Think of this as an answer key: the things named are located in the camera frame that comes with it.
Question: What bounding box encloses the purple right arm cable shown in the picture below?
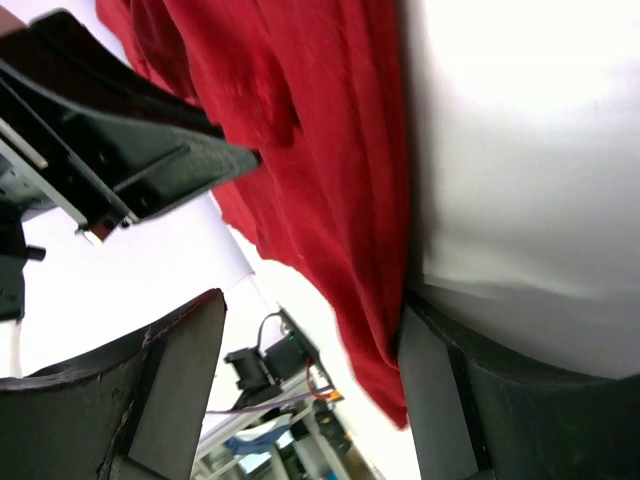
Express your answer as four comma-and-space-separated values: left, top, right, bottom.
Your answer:
207, 382, 336, 416

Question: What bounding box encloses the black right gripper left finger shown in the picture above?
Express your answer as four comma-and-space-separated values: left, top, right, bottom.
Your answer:
1, 289, 226, 479

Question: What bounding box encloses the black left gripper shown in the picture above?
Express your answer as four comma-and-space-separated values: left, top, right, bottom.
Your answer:
1, 156, 55, 320

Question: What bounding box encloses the red t shirt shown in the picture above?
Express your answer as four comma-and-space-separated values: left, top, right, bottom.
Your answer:
96, 1, 409, 427

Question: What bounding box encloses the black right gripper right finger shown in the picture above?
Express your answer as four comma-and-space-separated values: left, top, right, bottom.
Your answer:
397, 294, 639, 479

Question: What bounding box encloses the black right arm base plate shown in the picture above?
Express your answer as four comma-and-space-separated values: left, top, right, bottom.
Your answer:
223, 307, 346, 451

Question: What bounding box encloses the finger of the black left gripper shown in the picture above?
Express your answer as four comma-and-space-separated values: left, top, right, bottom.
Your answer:
1, 10, 259, 242

